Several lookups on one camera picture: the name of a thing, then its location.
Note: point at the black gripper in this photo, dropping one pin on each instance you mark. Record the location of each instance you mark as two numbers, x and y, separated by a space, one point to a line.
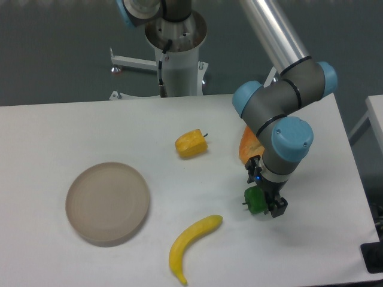
270 183

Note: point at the green bell pepper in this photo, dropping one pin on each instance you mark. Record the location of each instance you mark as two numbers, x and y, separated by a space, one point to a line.
255 200

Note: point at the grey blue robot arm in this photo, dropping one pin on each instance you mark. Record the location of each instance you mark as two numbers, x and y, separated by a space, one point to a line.
267 109

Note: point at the orange bell pepper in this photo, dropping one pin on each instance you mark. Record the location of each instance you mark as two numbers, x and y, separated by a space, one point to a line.
249 146

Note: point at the yellow bell pepper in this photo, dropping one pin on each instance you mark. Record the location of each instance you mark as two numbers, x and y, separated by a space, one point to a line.
191 144

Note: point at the yellow banana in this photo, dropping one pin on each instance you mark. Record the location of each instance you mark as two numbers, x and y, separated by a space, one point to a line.
191 234

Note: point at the black clamp device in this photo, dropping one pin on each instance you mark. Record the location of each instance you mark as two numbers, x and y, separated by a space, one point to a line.
372 255

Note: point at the white side table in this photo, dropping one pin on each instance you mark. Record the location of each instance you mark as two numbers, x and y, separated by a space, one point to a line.
371 118

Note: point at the beige round plate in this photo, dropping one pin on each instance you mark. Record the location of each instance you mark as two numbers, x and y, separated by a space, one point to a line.
107 204

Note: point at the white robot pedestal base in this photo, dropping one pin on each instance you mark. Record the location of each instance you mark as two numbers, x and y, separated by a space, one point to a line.
176 47

